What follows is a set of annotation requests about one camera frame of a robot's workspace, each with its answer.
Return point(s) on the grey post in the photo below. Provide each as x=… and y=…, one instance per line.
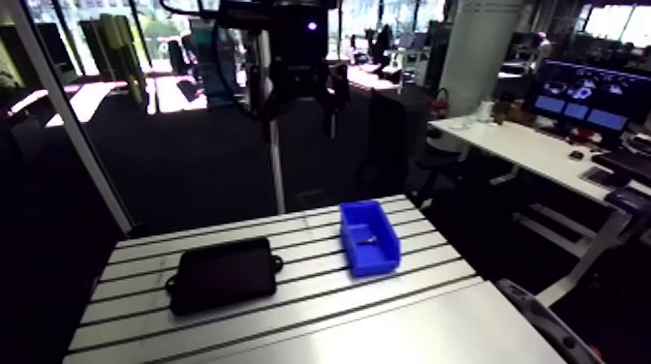
x=277, y=167

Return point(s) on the white pillar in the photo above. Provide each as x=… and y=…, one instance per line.
x=478, y=56

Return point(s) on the steel bolt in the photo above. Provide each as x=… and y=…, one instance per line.
x=367, y=240

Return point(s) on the white desk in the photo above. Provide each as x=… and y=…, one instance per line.
x=529, y=147

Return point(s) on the black computer mouse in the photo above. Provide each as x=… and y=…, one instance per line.
x=576, y=155

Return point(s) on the black keyboard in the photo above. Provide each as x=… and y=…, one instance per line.
x=625, y=165

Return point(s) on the slanted pale frame post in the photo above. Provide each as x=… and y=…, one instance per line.
x=71, y=122

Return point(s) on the black office chair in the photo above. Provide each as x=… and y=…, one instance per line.
x=386, y=142

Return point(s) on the blue bin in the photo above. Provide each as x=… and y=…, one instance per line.
x=374, y=256

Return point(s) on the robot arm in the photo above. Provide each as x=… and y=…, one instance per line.
x=264, y=11

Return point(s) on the computer monitor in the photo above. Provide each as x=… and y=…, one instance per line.
x=585, y=96

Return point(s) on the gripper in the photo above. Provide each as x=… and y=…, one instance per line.
x=297, y=56

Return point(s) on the black tray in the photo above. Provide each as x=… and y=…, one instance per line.
x=224, y=277

